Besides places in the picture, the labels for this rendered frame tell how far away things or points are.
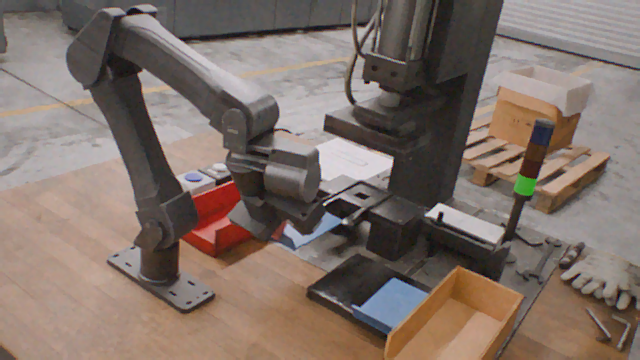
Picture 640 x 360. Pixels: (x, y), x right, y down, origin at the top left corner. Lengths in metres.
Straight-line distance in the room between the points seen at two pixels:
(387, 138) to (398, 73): 0.12
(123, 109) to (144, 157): 0.08
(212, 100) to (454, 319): 0.54
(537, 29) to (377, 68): 9.58
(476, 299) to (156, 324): 0.53
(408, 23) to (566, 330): 0.59
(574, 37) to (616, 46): 0.66
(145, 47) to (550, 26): 9.87
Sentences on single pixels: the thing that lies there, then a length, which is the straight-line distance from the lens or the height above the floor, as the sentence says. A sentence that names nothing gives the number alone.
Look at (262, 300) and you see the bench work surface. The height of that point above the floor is 0.90.
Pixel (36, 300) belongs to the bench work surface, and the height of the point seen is 0.90.
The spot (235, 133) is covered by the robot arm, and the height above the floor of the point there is 1.21.
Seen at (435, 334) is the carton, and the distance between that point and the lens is 0.95.
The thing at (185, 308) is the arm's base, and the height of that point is 0.91.
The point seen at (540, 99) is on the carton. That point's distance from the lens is 4.31.
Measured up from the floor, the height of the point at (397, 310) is 0.92.
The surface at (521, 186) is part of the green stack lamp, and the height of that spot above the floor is 1.07.
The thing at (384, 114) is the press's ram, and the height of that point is 1.18.
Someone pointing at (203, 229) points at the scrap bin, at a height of 0.90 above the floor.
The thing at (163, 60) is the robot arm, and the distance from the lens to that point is 0.80.
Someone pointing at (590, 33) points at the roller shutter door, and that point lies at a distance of 10.33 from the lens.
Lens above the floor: 1.48
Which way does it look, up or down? 25 degrees down
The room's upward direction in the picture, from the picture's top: 9 degrees clockwise
